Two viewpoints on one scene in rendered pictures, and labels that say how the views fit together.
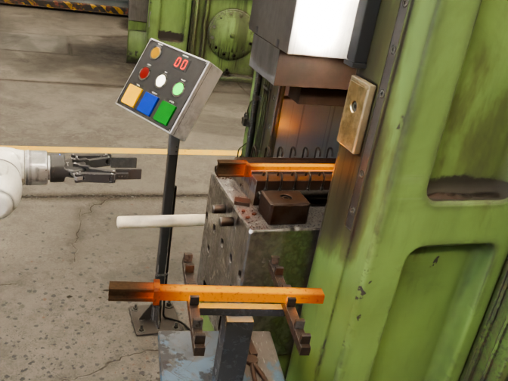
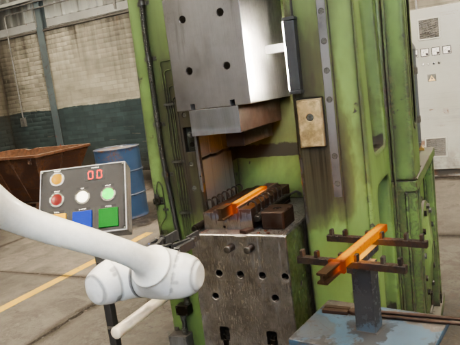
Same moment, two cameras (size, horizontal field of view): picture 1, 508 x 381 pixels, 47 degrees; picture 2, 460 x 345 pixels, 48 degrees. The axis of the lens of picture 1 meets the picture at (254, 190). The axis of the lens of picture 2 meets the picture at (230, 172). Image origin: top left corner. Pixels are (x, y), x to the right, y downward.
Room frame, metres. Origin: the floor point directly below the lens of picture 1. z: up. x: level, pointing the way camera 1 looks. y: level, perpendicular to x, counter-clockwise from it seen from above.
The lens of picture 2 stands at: (0.16, 1.20, 1.42)
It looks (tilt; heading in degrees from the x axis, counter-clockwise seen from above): 9 degrees down; 320
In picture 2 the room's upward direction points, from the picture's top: 7 degrees counter-clockwise
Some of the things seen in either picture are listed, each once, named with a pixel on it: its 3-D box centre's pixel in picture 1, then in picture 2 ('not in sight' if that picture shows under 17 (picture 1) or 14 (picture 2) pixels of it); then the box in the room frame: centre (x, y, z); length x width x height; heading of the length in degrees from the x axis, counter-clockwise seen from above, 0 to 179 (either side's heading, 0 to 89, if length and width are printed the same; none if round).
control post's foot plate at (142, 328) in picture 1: (156, 311); not in sight; (2.09, 0.33, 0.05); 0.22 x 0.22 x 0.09; 24
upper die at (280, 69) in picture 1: (330, 63); (238, 115); (1.69, -0.16, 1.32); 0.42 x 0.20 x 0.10; 114
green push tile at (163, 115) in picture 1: (165, 113); (108, 218); (1.93, 0.35, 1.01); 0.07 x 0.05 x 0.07; 49
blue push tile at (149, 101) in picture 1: (148, 104); (82, 220); (1.99, 0.42, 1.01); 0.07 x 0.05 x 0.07; 49
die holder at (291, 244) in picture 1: (301, 258); (270, 266); (1.65, -0.19, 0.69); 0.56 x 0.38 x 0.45; 114
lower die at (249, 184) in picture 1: (307, 177); (249, 204); (1.69, -0.16, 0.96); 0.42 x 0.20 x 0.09; 114
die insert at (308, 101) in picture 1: (341, 92); (250, 133); (1.69, -0.20, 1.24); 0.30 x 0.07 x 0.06; 114
